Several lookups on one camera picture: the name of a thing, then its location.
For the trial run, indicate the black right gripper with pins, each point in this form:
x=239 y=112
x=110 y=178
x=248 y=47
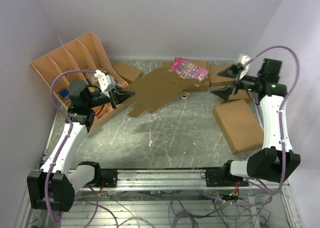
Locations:
x=232 y=71

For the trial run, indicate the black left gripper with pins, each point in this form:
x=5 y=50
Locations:
x=118 y=96

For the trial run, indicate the cardboard box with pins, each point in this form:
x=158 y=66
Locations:
x=155 y=90

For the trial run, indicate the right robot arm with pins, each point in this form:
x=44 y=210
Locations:
x=276 y=161

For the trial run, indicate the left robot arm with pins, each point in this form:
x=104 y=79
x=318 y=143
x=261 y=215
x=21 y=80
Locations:
x=53 y=187

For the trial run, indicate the brown box back right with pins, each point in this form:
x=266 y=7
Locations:
x=216 y=80

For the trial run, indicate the small brown box by organizer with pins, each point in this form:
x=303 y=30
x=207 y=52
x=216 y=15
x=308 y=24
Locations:
x=128 y=73

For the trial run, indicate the small brown box right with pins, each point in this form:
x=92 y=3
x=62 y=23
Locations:
x=247 y=96

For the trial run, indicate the large brown box under book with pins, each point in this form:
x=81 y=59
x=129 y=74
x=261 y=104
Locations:
x=198 y=87

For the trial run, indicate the big brown box front right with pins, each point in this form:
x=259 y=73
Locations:
x=240 y=127

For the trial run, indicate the pink children's book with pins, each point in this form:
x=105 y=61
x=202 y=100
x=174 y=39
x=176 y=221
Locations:
x=188 y=68

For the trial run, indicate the cartoon boy eraser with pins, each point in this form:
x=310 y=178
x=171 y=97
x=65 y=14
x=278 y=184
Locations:
x=184 y=95

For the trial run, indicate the peach plastic file organizer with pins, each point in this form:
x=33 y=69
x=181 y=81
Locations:
x=85 y=52

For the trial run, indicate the blue toy block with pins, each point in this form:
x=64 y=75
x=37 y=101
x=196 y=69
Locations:
x=64 y=93

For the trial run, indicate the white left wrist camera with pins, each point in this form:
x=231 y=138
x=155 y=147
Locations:
x=107 y=82

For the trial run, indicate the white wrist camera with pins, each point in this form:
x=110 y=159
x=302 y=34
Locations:
x=242 y=66
x=107 y=82

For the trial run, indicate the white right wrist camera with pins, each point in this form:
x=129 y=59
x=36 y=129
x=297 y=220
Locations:
x=242 y=66

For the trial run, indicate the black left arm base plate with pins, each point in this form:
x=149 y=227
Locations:
x=106 y=178

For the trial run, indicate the aluminium mounting rail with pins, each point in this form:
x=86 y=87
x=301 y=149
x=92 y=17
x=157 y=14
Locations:
x=127 y=180

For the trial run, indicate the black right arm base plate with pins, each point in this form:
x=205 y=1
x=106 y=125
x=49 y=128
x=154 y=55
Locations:
x=217 y=177

